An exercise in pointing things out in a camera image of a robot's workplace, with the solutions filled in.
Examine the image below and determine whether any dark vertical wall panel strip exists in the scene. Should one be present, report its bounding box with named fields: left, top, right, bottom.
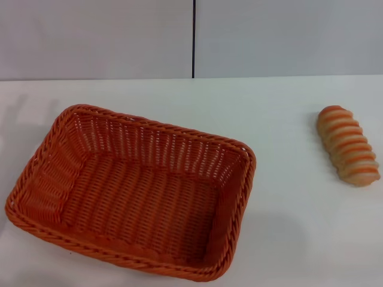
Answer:
left=191, top=0, right=197, bottom=80

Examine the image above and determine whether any orange woven plastic basket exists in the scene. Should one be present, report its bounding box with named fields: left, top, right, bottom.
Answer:
left=4, top=103, right=257, bottom=284

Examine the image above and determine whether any striped orange spiral bread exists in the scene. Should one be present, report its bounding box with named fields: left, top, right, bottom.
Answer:
left=317, top=105, right=381, bottom=188

